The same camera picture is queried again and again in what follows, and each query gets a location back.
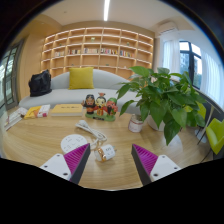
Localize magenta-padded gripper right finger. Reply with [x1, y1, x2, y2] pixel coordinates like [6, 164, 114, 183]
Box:
[130, 143, 182, 187]

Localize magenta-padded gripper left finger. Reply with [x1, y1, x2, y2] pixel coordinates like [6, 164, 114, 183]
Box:
[39, 143, 92, 185]

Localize white charger with gold band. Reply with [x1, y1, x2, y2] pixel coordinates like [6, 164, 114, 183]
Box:
[93, 143, 117, 163]

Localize round white power strip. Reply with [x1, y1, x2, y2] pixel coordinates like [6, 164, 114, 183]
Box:
[60, 133, 89, 154]

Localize small white jar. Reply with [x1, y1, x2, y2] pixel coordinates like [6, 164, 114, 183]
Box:
[128, 113, 145, 134]

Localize three colourful figurines on base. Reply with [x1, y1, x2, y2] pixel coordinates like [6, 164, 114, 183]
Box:
[81, 92, 119, 122]

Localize white and red box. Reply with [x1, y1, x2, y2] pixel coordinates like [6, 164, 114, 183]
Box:
[36, 104, 52, 118]

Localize green potted plant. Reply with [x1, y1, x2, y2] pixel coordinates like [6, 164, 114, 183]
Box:
[116, 65, 207, 146]

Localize yellow and orange book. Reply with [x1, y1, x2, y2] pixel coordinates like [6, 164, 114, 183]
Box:
[23, 105, 43, 120]

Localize light grey sofa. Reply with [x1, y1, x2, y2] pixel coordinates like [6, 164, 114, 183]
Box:
[18, 68, 143, 115]

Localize stack of magazines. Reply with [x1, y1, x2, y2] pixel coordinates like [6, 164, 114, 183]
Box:
[3, 107, 29, 132]

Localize slim white side table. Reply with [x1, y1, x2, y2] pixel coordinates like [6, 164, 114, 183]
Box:
[196, 104, 216, 145]

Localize yellow cushion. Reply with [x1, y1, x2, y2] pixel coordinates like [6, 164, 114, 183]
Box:
[68, 66, 95, 90]

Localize black backpack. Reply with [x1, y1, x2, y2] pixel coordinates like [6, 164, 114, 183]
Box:
[28, 69, 53, 98]

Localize wide white sheer curtain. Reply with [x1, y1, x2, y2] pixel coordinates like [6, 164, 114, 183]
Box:
[199, 49, 224, 108]

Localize dark framed glass door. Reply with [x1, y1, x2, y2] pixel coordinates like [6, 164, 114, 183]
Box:
[0, 39, 25, 109]

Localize dark framed window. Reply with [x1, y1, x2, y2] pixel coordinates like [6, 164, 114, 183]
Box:
[179, 40, 203, 90]

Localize narrow white sheer curtain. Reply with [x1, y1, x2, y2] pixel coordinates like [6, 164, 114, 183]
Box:
[162, 39, 181, 74]

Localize white air conditioner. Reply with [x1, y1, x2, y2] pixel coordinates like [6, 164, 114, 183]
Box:
[157, 21, 179, 34]

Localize long ceiling light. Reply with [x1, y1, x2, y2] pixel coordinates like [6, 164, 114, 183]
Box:
[103, 0, 111, 22]

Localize white power strip cable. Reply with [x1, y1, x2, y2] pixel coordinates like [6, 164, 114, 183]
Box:
[75, 119, 108, 151]

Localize wooden wall shelf unit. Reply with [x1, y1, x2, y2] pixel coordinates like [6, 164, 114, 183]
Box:
[40, 27, 155, 80]

